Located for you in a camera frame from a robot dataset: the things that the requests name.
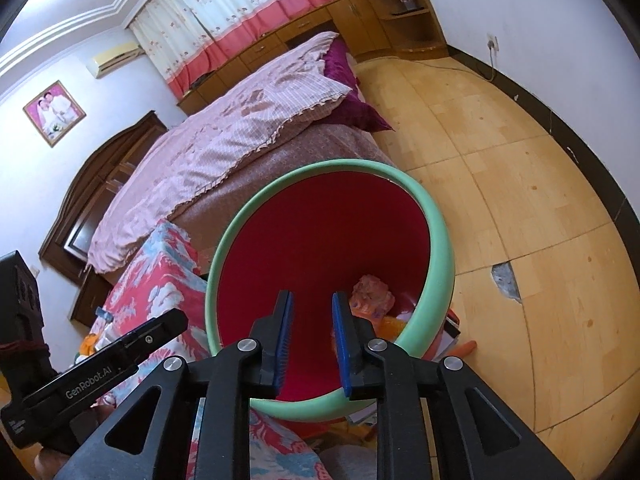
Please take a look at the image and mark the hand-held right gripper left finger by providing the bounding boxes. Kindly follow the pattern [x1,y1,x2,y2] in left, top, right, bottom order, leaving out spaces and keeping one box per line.
[52,290,293,480]

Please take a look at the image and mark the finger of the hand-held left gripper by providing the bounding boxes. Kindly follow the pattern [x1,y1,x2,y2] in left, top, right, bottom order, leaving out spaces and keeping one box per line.
[107,307,189,361]

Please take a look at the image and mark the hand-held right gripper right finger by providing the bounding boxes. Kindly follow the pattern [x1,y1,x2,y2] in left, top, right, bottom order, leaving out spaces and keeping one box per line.
[331,291,576,480]

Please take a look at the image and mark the cream paper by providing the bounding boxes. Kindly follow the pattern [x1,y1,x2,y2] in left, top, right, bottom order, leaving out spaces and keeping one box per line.
[350,275,396,316]

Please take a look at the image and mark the red bin with green rim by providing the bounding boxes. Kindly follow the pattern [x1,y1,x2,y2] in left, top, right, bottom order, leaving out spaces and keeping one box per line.
[205,159,457,421]

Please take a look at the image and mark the dark wooden nightstand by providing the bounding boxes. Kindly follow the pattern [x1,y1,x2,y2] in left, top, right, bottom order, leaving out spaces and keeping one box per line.
[69,270,113,328]

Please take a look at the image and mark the dark flat box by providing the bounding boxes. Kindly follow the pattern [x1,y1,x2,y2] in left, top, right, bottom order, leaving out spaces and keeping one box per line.
[440,310,463,343]

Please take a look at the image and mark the dark wooden headboard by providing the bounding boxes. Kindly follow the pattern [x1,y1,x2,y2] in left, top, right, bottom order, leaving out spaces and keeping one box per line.
[39,110,168,281]

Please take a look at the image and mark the brown bed mattress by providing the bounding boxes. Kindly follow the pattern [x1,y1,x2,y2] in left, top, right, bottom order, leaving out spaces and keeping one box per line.
[170,122,396,271]

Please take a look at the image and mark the pink quilt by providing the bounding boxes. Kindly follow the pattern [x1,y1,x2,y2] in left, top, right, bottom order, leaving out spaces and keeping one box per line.
[87,31,353,275]

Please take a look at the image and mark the long wooden cabinet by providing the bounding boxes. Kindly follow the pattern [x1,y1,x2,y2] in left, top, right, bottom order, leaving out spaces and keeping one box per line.
[176,0,386,116]

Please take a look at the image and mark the wooden corner shelf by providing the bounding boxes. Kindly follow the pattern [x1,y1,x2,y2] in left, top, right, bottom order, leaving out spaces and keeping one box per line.
[362,0,450,61]

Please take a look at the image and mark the cream and red curtains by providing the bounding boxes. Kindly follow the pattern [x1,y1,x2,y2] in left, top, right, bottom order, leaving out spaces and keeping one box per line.
[125,0,351,103]

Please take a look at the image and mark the framed wall photo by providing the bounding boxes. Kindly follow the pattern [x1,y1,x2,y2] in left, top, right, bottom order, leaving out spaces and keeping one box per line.
[22,80,87,148]

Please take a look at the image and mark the wall air conditioner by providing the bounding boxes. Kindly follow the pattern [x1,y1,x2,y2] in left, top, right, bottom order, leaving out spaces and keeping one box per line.
[86,41,143,79]

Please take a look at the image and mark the thin power cable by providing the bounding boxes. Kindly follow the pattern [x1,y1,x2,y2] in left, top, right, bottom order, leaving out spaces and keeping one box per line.
[400,50,498,81]

